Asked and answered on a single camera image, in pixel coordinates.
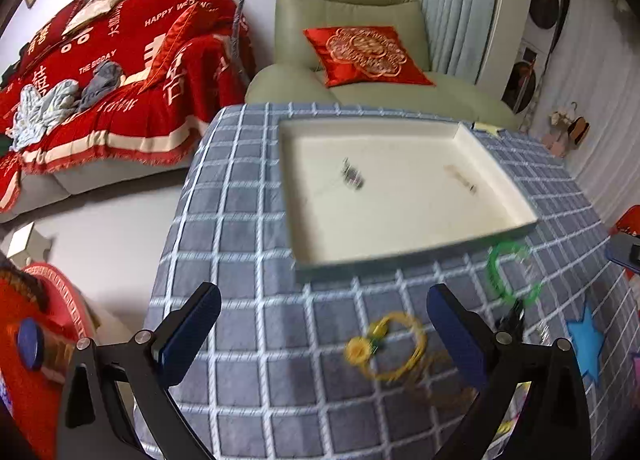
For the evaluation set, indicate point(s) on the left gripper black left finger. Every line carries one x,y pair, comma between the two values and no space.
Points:
93,422

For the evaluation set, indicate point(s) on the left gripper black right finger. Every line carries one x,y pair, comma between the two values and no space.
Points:
554,421

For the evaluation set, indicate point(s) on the green plastic bangle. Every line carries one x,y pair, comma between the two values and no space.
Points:
513,273

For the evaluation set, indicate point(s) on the black hair clip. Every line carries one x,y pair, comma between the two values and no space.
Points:
514,321

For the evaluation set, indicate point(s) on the cream jewelry tray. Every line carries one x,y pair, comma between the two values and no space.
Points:
409,210

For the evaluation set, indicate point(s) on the red container on floor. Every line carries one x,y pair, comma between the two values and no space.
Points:
628,223

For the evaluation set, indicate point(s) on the blue star patch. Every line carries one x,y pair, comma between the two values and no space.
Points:
587,341

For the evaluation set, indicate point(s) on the red round box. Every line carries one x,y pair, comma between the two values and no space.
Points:
39,332

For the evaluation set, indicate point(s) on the yellow star patch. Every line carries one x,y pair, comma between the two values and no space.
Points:
489,129

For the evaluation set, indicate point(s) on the silver hair clip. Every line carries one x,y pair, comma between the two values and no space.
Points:
455,173

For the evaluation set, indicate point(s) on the grey sofa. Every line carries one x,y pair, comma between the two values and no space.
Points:
37,191

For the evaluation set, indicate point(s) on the light blue clothing bundle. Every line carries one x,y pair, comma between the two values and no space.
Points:
36,115

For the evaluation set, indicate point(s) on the red embroidered cushion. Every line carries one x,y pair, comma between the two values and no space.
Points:
351,55

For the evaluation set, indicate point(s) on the grey clothing piece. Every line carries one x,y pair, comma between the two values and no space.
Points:
106,78

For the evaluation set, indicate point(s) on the red wedding sofa blanket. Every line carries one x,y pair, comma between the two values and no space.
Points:
182,61

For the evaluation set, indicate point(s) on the green leather armchair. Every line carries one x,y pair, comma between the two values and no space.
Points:
298,72

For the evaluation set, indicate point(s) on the printed face pillow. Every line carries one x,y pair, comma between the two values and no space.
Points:
92,10

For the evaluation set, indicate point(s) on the silver necklace pendant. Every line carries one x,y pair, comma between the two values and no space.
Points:
351,176

